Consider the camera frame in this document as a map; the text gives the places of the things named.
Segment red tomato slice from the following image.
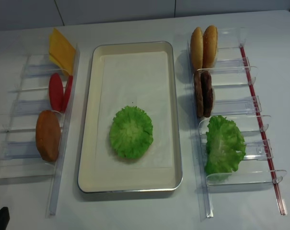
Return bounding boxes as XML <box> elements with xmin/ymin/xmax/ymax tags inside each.
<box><xmin>48</xmin><ymin>73</ymin><xmax>64</xmax><ymax>112</ymax></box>
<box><xmin>61</xmin><ymin>75</ymin><xmax>73</xmax><ymax>113</ymax></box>

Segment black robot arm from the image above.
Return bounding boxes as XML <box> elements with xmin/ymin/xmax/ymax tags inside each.
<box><xmin>0</xmin><ymin>207</ymin><xmax>10</xmax><ymax>230</ymax></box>

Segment green lettuce leaf on tray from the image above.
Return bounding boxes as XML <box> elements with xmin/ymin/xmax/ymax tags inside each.
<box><xmin>109</xmin><ymin>106</ymin><xmax>153</xmax><ymax>160</ymax></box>

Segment left brown meat patty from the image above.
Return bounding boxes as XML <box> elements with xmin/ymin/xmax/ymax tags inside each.
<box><xmin>194</xmin><ymin>70</ymin><xmax>204</xmax><ymax>118</ymax></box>

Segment brown meat patty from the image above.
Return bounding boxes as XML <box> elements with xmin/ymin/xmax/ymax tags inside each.
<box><xmin>194</xmin><ymin>70</ymin><xmax>204</xmax><ymax>118</ymax></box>
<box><xmin>200</xmin><ymin>71</ymin><xmax>214</xmax><ymax>117</ymax></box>

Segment right brown meat patty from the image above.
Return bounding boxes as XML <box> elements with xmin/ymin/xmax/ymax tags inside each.
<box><xmin>200</xmin><ymin>71</ymin><xmax>214</xmax><ymax>117</ymax></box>

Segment green lettuce leaf in rack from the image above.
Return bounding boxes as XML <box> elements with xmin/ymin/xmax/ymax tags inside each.
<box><xmin>205</xmin><ymin>115</ymin><xmax>246</xmax><ymax>175</ymax></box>

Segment yellow cheese slices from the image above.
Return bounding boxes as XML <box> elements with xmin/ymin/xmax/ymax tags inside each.
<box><xmin>49</xmin><ymin>28</ymin><xmax>76</xmax><ymax>77</ymax></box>

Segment cream metal tray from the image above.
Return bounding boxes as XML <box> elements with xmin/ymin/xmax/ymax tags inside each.
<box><xmin>78</xmin><ymin>41</ymin><xmax>183</xmax><ymax>193</ymax></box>

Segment white paper liner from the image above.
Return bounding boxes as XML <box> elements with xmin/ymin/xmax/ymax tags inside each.
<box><xmin>96</xmin><ymin>52</ymin><xmax>173</xmax><ymax>169</ymax></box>

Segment left bun half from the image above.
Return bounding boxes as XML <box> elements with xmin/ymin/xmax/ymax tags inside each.
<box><xmin>190</xmin><ymin>27</ymin><xmax>203</xmax><ymax>70</ymax></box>

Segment bun half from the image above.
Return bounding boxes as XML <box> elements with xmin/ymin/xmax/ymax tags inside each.
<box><xmin>203</xmin><ymin>25</ymin><xmax>218</xmax><ymax>69</ymax></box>
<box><xmin>190</xmin><ymin>27</ymin><xmax>203</xmax><ymax>70</ymax></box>

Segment right clear acrylic rack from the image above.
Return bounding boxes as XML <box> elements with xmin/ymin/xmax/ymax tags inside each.
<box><xmin>179</xmin><ymin>28</ymin><xmax>287</xmax><ymax>220</ymax></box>

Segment clear acrylic rack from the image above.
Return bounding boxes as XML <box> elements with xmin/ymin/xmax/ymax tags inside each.
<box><xmin>179</xmin><ymin>28</ymin><xmax>287</xmax><ymax>220</ymax></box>
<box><xmin>0</xmin><ymin>55</ymin><xmax>75</xmax><ymax>217</ymax></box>

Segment orange-brown bun in rack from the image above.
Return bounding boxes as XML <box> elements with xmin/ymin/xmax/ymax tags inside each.
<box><xmin>35</xmin><ymin>110</ymin><xmax>61</xmax><ymax>162</ymax></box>

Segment right bun half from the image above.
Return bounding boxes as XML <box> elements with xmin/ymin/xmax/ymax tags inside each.
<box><xmin>203</xmin><ymin>25</ymin><xmax>218</xmax><ymax>69</ymax></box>

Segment left clear acrylic rack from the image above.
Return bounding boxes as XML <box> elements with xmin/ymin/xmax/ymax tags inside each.
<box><xmin>0</xmin><ymin>55</ymin><xmax>75</xmax><ymax>217</ymax></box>

